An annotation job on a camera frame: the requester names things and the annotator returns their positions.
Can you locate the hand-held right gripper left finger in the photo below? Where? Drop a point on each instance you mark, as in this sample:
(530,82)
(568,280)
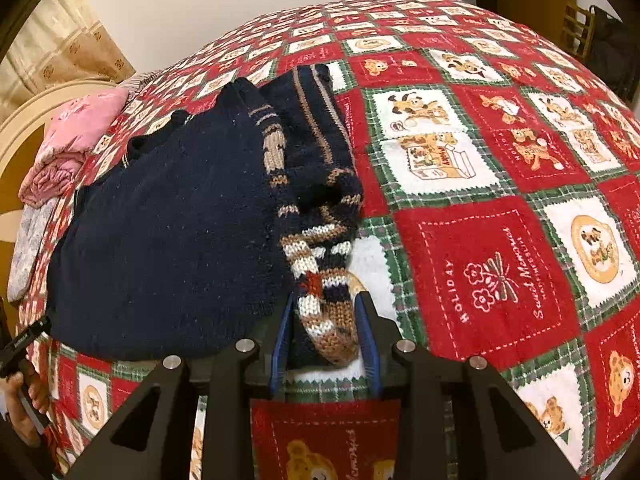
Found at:
(280,360)

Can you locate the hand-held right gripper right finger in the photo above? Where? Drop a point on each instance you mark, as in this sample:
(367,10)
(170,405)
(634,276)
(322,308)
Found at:
(367,350)

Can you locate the navy patterned knit sweater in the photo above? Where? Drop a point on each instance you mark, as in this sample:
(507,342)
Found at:
(175,240)

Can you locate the person's left hand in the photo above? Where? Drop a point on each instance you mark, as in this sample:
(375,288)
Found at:
(27,395)

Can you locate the grey floral pillow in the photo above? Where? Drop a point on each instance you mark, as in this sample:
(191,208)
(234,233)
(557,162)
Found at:
(30,245)

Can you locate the red printed checked blanket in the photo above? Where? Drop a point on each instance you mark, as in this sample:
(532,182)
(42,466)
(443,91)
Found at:
(475,210)

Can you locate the pink folded quilt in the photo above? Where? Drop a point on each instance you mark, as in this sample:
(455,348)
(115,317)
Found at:
(75,145)

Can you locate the beige patterned curtain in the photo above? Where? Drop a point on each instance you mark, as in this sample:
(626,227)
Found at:
(60,45)

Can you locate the wooden chair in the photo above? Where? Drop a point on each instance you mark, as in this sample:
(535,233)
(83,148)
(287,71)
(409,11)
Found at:
(577,30)

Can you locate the black bag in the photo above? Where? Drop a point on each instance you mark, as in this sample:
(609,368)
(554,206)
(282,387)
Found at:
(617,50)

